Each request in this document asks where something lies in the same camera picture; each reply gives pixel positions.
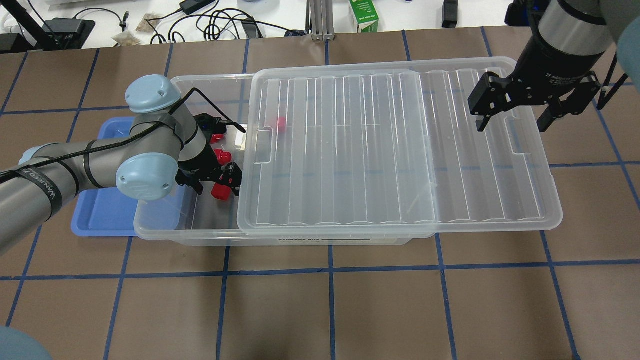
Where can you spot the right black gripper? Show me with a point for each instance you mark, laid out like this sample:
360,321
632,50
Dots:
549,66

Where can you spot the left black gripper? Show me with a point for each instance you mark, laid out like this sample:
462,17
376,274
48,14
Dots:
191,170

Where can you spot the red block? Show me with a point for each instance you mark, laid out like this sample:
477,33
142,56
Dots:
216,138
221,192

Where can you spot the clear plastic box lid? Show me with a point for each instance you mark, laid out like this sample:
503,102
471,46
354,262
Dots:
496,180

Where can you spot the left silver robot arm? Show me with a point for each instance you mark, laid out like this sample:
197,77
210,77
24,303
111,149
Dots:
167,146

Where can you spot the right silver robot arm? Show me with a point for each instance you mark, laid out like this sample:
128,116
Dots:
589,27

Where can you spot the clear plastic storage box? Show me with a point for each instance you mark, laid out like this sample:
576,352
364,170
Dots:
210,220

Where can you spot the blue plastic tray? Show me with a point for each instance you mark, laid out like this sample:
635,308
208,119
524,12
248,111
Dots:
109,213

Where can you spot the black power adapter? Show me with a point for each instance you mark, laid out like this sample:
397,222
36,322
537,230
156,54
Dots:
189,7

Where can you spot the green white carton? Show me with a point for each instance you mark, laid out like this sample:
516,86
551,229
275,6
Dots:
365,16

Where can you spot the aluminium frame post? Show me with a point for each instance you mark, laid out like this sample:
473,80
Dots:
320,20

